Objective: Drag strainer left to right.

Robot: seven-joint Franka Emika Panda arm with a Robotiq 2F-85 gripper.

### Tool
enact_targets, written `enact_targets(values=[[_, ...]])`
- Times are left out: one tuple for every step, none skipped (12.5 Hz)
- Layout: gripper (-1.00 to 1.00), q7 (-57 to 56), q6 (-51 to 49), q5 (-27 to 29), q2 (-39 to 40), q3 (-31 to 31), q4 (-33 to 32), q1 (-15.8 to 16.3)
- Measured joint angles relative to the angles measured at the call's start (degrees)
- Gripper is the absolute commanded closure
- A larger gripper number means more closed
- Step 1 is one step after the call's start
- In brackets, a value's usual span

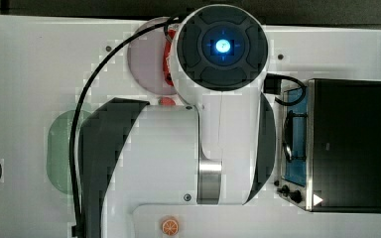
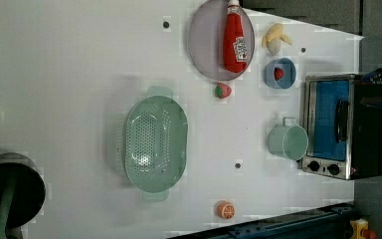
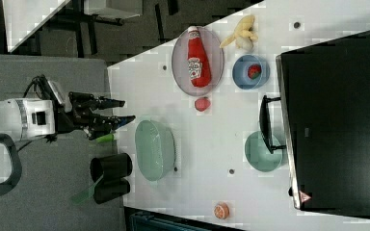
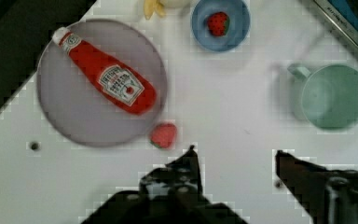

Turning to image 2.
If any green plastic strainer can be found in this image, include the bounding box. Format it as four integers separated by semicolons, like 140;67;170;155
123;86;188;202

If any toy strawberry on table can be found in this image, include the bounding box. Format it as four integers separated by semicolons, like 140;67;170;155
215;83;232;99

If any grey round plate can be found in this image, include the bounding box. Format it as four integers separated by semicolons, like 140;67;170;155
188;0;255;81

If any red ketchup bottle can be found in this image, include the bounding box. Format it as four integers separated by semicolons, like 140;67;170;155
223;0;248;73

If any toy orange half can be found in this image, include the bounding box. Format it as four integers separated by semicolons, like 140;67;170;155
217;201;235;219

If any toy strawberry in bowl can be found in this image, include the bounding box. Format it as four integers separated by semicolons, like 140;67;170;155
274;68;285;81

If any green mug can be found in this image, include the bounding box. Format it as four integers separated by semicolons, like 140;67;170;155
268;118;308;160

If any blue bowl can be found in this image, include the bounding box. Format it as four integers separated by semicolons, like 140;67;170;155
265;58;296;89

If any peeled toy banana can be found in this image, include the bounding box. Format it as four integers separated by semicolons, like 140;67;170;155
262;23;292;55

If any black pot with green spoon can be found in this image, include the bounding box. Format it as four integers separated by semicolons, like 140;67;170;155
0;152;46;239

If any yellow toy figure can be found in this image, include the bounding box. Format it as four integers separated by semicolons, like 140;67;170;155
350;219;377;239

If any blue metal frame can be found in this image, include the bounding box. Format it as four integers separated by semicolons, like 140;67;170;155
170;203;359;239

